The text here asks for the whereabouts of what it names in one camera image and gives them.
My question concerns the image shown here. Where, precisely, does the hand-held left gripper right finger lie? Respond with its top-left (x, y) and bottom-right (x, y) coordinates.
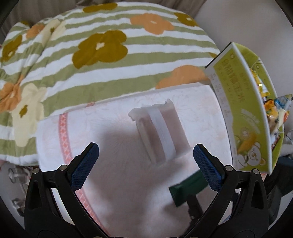
top-left (183, 144), bottom-right (270, 238)

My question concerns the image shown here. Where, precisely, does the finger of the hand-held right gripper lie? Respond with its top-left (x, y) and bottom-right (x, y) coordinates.
top-left (187, 196), bottom-right (205, 227)

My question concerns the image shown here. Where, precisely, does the white pink-bordered towel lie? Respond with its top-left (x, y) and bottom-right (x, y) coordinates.
top-left (36, 83), bottom-right (238, 238)

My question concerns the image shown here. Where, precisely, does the dark green snack packet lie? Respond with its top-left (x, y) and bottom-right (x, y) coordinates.
top-left (169, 172), bottom-right (210, 207)

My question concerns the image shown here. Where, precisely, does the green cardboard box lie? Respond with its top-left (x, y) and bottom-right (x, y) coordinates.
top-left (204, 42), bottom-right (285, 176)

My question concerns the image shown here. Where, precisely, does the pile of snack packets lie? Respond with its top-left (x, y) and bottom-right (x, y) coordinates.
top-left (249, 57), bottom-right (293, 156)

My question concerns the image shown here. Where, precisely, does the translucent white plastic holder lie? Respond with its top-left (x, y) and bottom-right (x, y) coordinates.
top-left (129, 98), bottom-right (190, 165)

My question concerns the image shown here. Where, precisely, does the green striped floral blanket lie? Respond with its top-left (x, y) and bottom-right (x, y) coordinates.
top-left (0, 2), bottom-right (220, 166)

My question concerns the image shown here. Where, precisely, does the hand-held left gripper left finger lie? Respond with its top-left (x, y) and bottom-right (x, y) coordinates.
top-left (24, 142), bottom-right (108, 238)

